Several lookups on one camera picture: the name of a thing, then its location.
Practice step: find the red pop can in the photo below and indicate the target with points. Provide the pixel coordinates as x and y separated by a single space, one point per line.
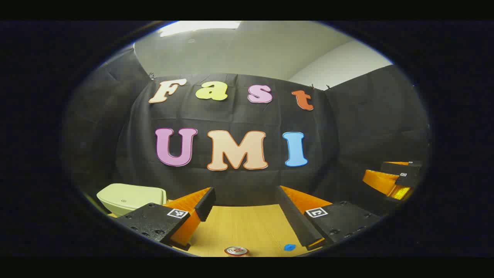
236 251

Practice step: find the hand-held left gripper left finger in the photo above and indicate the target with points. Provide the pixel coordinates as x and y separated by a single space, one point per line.
154 222

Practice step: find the blue paper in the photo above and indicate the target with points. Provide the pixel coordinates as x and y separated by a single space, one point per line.
290 247

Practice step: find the pale green desktop garbage bin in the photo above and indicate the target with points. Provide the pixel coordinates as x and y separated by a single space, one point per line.
127 197

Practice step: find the black backdrop cloth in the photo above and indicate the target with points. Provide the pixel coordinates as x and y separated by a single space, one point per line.
239 116

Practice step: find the wooden desktop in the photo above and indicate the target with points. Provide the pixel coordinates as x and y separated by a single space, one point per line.
247 227

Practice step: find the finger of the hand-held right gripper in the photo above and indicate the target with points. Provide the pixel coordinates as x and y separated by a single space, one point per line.
413 163
405 179

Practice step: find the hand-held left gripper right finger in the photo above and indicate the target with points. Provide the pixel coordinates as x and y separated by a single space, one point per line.
295 218

